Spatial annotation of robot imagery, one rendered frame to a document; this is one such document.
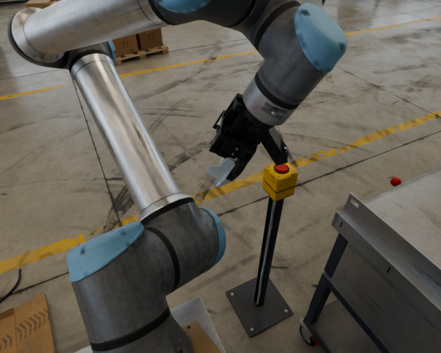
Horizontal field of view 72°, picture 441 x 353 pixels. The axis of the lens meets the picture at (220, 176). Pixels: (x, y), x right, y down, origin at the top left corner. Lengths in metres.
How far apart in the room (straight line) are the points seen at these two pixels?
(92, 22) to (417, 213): 0.96
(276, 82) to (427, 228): 0.70
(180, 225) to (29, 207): 1.87
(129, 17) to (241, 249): 1.54
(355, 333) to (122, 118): 1.27
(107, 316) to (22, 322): 1.33
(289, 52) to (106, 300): 0.48
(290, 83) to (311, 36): 0.07
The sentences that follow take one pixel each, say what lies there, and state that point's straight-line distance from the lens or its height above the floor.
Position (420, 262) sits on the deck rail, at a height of 0.89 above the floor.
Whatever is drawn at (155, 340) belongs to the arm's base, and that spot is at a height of 0.97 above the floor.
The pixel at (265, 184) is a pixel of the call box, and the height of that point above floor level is 0.83.
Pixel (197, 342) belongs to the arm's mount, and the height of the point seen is 0.86.
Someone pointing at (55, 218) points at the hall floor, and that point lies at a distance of 2.29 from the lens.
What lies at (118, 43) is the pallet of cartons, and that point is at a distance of 4.43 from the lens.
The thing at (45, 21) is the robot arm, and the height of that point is 1.36.
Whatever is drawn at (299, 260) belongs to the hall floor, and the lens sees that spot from 1.88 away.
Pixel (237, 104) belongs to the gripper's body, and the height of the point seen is 1.27.
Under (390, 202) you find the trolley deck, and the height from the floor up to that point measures 0.85.
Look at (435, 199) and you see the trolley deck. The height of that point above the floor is 0.85.
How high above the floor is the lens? 1.52
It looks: 41 degrees down
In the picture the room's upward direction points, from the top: straight up
